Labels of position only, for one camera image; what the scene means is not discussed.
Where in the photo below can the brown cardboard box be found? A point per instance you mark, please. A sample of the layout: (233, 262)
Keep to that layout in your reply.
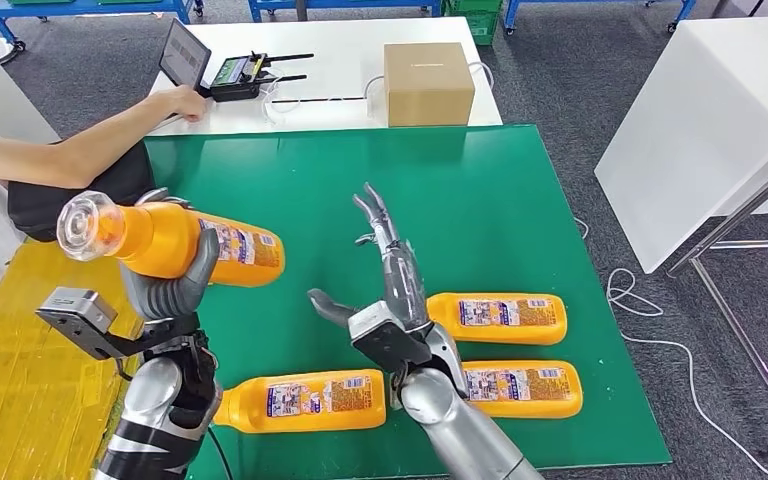
(427, 86)

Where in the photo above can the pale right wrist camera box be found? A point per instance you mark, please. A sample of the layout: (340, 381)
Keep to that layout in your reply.
(390, 344)

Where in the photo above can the yellow taped sheet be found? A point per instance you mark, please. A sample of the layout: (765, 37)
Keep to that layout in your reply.
(13, 397)

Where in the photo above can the orange detergent bottle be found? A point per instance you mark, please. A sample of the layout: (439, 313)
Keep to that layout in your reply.
(159, 238)
(490, 334)
(523, 407)
(251, 404)

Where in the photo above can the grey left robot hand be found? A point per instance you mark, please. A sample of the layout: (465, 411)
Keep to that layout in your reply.
(172, 295)

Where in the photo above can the person's right forearm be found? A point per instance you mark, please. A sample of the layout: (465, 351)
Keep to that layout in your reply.
(119, 136)

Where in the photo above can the blue metal shelf frame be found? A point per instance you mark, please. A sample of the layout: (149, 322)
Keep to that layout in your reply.
(508, 16)
(92, 9)
(357, 4)

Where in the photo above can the black remote with antennas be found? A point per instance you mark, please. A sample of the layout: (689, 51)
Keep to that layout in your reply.
(235, 79)

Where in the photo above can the silver metal stand frame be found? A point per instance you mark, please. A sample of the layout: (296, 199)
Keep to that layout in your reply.
(742, 212)

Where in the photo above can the white table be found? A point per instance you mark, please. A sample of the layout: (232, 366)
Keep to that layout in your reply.
(689, 132)
(0, 93)
(331, 40)

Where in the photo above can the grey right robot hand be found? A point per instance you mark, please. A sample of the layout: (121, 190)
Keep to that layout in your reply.
(404, 278)

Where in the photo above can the person's right hand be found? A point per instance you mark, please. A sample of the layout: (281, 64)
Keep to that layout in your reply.
(182, 104)

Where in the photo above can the green table mat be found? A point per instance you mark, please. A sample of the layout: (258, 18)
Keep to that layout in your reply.
(457, 199)

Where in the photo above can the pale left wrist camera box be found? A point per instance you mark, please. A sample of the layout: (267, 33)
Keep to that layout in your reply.
(76, 311)

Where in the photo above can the black zip case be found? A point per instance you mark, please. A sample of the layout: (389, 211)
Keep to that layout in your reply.
(39, 205)

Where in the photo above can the green plastic crate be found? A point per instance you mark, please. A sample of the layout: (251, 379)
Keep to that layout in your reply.
(477, 26)

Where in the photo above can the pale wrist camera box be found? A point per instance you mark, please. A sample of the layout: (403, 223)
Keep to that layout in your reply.
(76, 311)
(390, 344)

